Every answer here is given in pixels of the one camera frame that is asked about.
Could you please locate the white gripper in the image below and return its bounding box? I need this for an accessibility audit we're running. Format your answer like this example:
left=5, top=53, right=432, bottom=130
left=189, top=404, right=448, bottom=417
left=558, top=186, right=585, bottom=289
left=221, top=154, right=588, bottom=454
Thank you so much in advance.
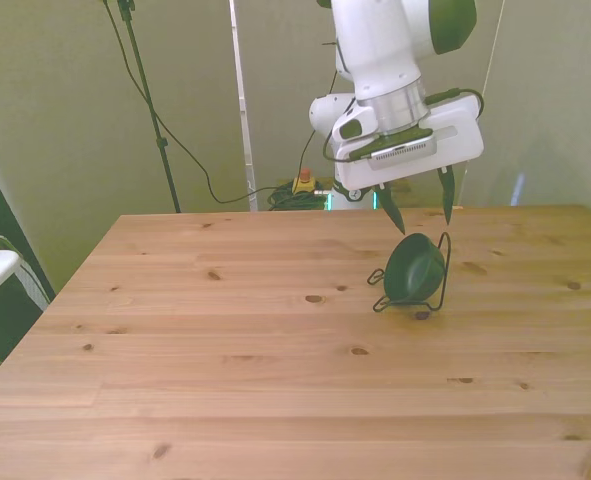
left=334, top=93, right=486, bottom=236

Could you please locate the dark green bowl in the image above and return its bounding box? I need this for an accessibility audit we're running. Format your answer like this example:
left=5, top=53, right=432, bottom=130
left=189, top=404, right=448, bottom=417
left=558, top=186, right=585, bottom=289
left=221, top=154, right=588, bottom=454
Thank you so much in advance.
left=383, top=232, right=447, bottom=304

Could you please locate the yellow emergency stop button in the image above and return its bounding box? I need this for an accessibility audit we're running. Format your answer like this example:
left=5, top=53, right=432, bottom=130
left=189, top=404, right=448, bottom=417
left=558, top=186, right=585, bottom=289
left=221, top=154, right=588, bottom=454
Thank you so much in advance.
left=292, top=168, right=321, bottom=196

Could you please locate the thin dark tripod pole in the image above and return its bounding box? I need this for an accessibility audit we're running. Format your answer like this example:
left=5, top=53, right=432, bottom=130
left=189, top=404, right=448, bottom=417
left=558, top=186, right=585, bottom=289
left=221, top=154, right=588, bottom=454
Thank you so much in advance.
left=116, top=0, right=182, bottom=214

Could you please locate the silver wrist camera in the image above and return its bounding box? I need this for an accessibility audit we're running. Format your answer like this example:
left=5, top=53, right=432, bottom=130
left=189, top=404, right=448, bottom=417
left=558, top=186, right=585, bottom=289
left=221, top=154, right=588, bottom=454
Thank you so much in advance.
left=349, top=130, right=436, bottom=164

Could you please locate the black wire bowl stand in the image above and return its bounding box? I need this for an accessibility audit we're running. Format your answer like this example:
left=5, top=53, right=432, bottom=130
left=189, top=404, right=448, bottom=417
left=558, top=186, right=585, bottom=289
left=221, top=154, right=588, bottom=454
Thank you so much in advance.
left=367, top=231, right=452, bottom=314

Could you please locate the thin black wrist camera cable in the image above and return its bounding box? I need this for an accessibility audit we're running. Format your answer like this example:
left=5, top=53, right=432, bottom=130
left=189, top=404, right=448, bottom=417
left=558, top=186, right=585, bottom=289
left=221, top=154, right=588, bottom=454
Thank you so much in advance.
left=322, top=94, right=364, bottom=164

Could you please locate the short black gripper connector cable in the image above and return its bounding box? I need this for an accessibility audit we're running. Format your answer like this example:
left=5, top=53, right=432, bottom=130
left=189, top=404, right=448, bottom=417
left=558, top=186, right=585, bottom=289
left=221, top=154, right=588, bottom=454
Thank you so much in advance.
left=423, top=87, right=485, bottom=121

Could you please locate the thin black stop button cable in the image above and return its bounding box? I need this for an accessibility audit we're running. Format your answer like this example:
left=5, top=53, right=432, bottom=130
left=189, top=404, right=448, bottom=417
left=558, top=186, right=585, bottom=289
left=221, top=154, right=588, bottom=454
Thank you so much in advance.
left=298, top=130, right=319, bottom=174

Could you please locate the coiled green cable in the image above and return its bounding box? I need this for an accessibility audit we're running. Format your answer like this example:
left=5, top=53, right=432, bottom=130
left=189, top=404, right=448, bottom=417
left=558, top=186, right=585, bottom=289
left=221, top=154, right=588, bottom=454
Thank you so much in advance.
left=267, top=182, right=329, bottom=211

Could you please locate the white vertical rail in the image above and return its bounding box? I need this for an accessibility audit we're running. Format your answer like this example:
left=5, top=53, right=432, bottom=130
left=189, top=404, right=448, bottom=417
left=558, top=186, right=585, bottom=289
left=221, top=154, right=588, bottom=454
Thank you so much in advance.
left=228, top=0, right=260, bottom=212

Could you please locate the long black tripod cable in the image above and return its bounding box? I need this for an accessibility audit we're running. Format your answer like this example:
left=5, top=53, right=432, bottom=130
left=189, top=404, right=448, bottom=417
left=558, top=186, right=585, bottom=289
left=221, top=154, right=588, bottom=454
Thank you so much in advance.
left=97, top=0, right=296, bottom=205

